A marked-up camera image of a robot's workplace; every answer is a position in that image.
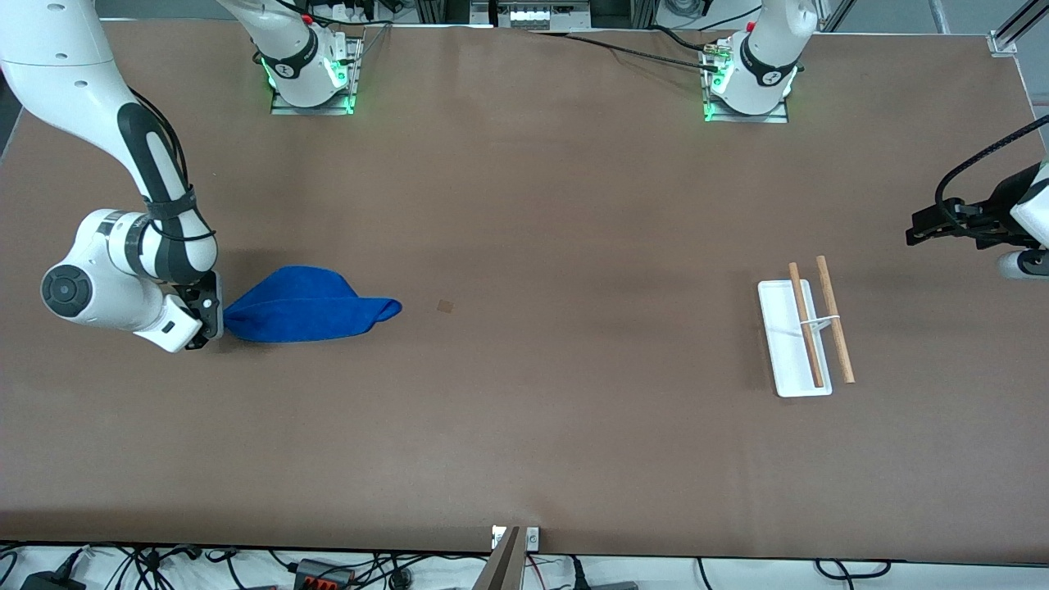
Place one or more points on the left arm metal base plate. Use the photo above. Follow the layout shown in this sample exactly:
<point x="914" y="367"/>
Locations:
<point x="770" y="117"/>

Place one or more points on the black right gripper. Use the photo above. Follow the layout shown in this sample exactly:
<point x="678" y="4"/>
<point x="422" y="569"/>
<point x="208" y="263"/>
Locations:
<point x="199" y="292"/>

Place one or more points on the diagonal aluminium extrusion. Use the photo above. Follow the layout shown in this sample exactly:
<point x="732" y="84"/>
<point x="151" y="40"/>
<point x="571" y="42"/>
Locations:
<point x="1024" y="20"/>

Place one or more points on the black power adapter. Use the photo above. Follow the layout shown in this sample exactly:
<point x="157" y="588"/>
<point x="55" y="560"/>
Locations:
<point x="49" y="582"/>

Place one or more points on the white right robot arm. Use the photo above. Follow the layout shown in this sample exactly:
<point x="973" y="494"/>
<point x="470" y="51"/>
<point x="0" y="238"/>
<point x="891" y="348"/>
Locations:
<point x="65" y="65"/>

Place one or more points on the metal table corner bracket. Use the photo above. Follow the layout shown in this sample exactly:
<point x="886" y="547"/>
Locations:
<point x="1001" y="43"/>

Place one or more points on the white power strip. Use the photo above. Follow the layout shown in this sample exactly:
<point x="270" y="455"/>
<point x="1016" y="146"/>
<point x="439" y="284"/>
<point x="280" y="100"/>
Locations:
<point x="541" y="15"/>

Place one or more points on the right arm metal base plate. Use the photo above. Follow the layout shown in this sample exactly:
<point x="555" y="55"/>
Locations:
<point x="315" y="109"/>

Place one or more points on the black adapter with orange plugs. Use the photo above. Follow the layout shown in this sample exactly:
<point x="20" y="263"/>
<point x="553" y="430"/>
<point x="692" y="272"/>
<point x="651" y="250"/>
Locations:
<point x="324" y="574"/>

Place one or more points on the blue microfibre towel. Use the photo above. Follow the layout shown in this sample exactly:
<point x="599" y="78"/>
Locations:
<point x="311" y="307"/>

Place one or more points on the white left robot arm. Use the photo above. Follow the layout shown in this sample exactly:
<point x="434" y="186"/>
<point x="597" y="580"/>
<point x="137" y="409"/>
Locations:
<point x="762" y="74"/>

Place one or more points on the metal table edge bracket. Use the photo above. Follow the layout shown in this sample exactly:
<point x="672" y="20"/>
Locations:
<point x="533" y="538"/>

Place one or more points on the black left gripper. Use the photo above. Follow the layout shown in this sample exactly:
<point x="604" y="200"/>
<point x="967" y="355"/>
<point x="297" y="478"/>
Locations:
<point x="996" y="215"/>

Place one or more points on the grey aluminium bar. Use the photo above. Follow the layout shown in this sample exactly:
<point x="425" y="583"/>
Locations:
<point x="501" y="569"/>

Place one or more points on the white rack with wooden rods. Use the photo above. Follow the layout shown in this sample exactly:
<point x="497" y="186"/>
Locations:
<point x="795" y="360"/>

